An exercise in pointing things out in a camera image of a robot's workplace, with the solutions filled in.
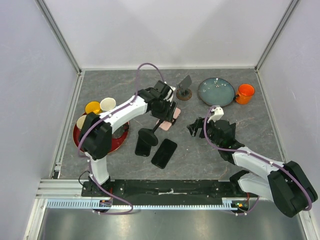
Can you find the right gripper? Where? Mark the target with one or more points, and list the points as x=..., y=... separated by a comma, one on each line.
x=193, y=127

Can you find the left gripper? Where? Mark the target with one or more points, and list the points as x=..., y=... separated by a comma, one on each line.
x=165, y=116

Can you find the copper base phone stand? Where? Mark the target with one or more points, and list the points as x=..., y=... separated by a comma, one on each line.
x=183, y=92

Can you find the pink case phone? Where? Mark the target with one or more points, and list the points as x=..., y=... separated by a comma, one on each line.
x=167, y=125

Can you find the black round phone stand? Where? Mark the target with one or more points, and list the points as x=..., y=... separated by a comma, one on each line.
x=148, y=135

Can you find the black phone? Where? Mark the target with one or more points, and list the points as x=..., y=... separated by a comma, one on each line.
x=164, y=153
x=142, y=148

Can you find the black wedge phone stand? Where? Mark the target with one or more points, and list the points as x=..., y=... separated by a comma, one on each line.
x=229, y=138

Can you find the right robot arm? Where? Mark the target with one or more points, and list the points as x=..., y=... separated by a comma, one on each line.
x=285, y=184

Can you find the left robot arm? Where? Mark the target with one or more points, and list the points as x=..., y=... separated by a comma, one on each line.
x=96, y=134

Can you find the blue ceramic plate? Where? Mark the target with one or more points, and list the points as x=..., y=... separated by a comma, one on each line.
x=216, y=91

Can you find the orange mug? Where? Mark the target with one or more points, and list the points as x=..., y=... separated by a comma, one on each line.
x=244, y=94

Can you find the white mug light blue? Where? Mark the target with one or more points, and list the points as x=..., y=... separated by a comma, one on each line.
x=107, y=104

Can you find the red round tray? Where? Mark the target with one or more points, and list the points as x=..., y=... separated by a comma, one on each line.
x=118, y=138

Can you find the yellow mug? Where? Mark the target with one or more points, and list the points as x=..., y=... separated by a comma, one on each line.
x=93, y=107

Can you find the cream mug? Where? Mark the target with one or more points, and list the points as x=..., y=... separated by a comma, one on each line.
x=80, y=122

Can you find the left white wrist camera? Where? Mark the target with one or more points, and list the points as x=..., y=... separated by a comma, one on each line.
x=170, y=94

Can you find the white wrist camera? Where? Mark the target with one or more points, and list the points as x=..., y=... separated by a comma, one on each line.
x=215, y=114
x=170, y=94

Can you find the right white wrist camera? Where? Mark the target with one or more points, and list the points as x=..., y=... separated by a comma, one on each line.
x=215, y=114

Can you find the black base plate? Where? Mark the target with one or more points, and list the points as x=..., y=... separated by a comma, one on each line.
x=173, y=192

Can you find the grey cable duct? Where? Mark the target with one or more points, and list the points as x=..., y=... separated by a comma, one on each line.
x=96, y=204

